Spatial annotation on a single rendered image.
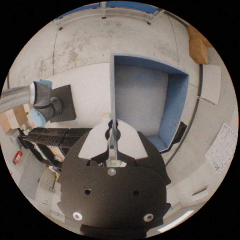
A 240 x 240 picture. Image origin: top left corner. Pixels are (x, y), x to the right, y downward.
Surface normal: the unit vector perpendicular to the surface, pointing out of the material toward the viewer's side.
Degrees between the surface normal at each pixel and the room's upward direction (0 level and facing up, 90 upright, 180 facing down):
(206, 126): 90
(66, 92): 4
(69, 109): 4
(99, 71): 0
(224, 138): 90
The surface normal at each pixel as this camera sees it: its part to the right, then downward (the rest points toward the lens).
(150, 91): 0.14, 0.48
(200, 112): -0.99, 0.08
